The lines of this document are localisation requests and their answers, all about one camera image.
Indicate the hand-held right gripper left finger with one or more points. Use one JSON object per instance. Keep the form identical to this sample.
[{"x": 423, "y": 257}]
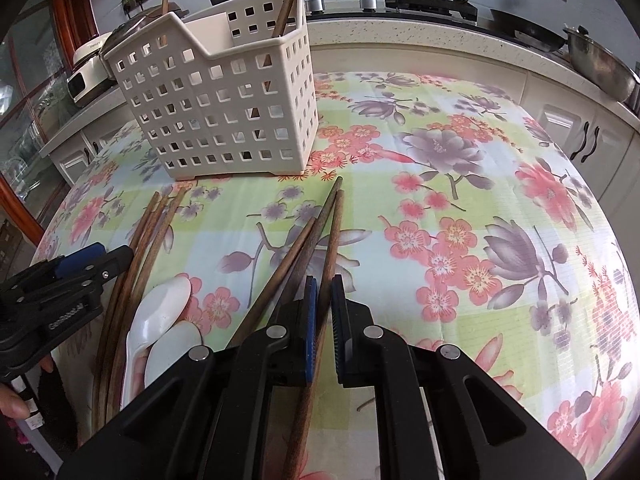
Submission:
[{"x": 311, "y": 330}]

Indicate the black wok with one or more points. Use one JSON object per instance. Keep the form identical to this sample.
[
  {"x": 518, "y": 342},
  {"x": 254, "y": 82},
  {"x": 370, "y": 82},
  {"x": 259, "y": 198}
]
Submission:
[{"x": 530, "y": 32}]

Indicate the white plastic utensil basket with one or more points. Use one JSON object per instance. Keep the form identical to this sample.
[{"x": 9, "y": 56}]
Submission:
[{"x": 225, "y": 110}]

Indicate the person's left hand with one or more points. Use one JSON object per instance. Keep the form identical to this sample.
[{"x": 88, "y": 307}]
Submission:
[{"x": 12, "y": 400}]

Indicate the white electric cooker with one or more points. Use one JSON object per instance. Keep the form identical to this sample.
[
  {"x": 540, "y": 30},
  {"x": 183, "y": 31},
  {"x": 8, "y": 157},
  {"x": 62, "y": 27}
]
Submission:
[{"x": 85, "y": 80}]

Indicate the silver cooktop knob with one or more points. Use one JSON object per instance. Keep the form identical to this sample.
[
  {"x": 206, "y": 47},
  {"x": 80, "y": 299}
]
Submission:
[
  {"x": 370, "y": 3},
  {"x": 315, "y": 6}
]

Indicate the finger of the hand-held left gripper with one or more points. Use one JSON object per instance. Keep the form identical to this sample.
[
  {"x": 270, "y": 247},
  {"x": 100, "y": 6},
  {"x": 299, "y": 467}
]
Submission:
[
  {"x": 80, "y": 259},
  {"x": 115, "y": 262}
]

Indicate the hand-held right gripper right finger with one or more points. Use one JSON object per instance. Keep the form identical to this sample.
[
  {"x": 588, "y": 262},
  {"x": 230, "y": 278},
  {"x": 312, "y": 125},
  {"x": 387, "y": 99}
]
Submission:
[{"x": 337, "y": 330}]

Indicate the black glass gas cooktop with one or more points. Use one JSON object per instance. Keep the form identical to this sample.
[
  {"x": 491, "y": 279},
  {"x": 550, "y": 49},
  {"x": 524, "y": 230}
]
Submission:
[{"x": 440, "y": 22}]

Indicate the white ceramic spoon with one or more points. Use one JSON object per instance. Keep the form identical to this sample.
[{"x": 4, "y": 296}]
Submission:
[
  {"x": 165, "y": 305},
  {"x": 172, "y": 350}
]

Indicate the black burner grate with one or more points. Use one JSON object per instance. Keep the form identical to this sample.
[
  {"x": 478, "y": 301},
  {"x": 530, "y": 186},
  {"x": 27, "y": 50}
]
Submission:
[{"x": 430, "y": 5}]

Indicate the red wooden glass partition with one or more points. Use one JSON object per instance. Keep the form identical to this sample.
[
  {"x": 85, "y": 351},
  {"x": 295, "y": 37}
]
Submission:
[{"x": 30, "y": 110}]

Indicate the brown steel rice cooker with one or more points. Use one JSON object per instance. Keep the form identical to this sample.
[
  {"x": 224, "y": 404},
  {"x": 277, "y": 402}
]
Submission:
[{"x": 122, "y": 35}]

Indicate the floral tablecloth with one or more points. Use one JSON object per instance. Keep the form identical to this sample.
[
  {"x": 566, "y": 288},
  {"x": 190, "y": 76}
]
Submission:
[{"x": 450, "y": 160}]

